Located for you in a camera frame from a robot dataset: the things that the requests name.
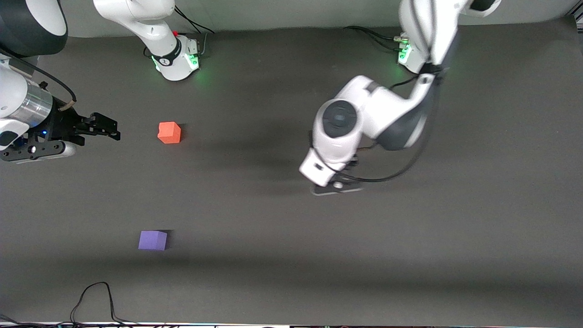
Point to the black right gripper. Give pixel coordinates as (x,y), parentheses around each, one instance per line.
(62,123)

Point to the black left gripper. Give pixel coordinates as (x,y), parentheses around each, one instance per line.
(354,162)

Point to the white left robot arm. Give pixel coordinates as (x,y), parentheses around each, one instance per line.
(364,114)

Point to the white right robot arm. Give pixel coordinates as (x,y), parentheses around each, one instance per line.
(155,27)

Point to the orange foam block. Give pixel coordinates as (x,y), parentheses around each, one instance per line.
(169,132)

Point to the purple foam block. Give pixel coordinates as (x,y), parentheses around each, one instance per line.
(152,240)

